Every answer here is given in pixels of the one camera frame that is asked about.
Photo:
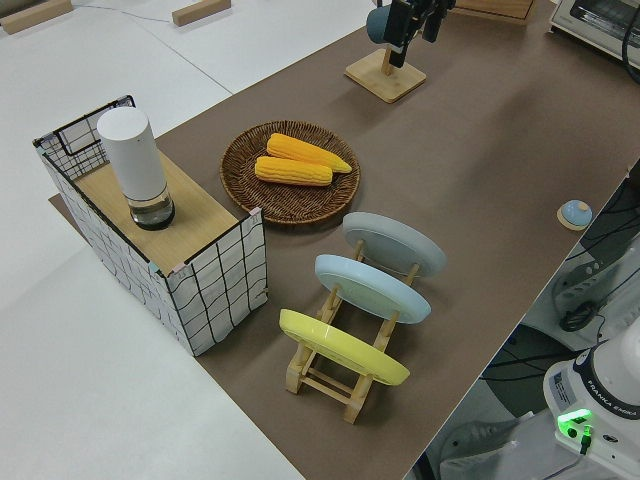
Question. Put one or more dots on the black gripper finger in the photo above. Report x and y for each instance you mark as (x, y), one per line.
(401, 30)
(432, 25)

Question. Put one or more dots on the white power strip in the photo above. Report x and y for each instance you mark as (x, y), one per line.
(585, 280)

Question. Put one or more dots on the yellow plate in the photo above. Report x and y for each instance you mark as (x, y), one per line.
(340, 347)

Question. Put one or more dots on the beige toaster oven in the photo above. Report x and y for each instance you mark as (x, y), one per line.
(600, 25)

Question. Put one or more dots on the wooden drawer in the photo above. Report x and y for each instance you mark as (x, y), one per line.
(490, 6)

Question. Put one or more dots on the short wooden block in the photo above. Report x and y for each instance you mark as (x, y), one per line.
(200, 11)

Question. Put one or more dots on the wooden plate rack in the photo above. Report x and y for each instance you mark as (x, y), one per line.
(353, 410)

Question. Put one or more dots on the yellow corn cob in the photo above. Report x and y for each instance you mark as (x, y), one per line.
(295, 147)
(292, 171)

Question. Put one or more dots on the grey plate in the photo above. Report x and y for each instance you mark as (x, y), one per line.
(395, 245)

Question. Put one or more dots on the blue bell on wooden base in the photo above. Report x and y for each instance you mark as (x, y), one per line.
(576, 212)

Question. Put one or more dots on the brown table mat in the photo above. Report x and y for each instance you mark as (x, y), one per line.
(475, 150)

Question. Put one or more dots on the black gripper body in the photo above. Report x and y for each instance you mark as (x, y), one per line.
(435, 5)

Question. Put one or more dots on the dark teal mug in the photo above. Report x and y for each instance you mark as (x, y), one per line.
(377, 25)

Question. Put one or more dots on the light blue plate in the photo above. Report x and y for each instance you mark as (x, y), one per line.
(370, 290)

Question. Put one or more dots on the long wooden block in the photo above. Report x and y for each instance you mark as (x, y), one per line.
(35, 15)

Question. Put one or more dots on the white cylindrical bottle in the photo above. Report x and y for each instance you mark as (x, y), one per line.
(135, 160)

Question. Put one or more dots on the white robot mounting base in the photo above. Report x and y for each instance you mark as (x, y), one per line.
(540, 450)

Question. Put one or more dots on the wooden cabinet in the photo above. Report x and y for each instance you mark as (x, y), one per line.
(515, 21)

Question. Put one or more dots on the round wicker tray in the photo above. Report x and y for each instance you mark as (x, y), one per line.
(295, 205)

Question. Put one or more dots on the wooden mug stand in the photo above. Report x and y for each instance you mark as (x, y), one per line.
(385, 82)

